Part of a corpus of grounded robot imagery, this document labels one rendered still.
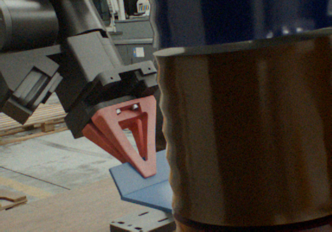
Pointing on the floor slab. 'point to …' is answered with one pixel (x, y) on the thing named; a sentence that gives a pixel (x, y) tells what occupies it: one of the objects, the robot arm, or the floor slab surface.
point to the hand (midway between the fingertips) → (145, 169)
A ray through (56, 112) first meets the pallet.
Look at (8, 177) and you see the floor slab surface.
